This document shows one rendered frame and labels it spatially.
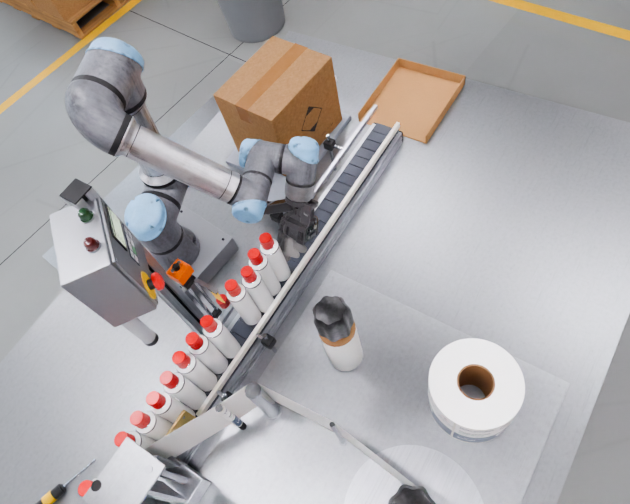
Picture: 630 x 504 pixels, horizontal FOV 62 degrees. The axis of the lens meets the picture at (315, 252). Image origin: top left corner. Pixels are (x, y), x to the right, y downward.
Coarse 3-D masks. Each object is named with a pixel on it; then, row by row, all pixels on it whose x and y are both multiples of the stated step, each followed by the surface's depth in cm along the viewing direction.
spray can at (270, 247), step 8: (264, 240) 133; (272, 240) 135; (264, 248) 136; (272, 248) 136; (280, 248) 139; (272, 256) 137; (280, 256) 140; (272, 264) 141; (280, 264) 142; (280, 272) 145; (288, 272) 148; (280, 280) 149
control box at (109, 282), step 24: (72, 216) 96; (96, 216) 95; (72, 240) 93; (72, 264) 90; (96, 264) 89; (120, 264) 92; (144, 264) 107; (72, 288) 90; (96, 288) 92; (120, 288) 95; (144, 288) 99; (96, 312) 98; (120, 312) 101; (144, 312) 104
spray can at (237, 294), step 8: (232, 280) 129; (232, 288) 128; (240, 288) 131; (232, 296) 131; (240, 296) 131; (248, 296) 134; (232, 304) 133; (240, 304) 132; (248, 304) 135; (240, 312) 137; (248, 312) 137; (256, 312) 141; (248, 320) 141; (256, 320) 143
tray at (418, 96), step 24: (408, 72) 190; (432, 72) 186; (384, 96) 186; (408, 96) 184; (432, 96) 182; (456, 96) 180; (360, 120) 182; (384, 120) 181; (408, 120) 179; (432, 120) 177
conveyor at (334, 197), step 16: (384, 128) 173; (368, 144) 170; (352, 160) 168; (368, 160) 167; (352, 176) 165; (336, 192) 163; (320, 208) 161; (336, 208) 160; (320, 224) 158; (240, 320) 146; (240, 336) 144
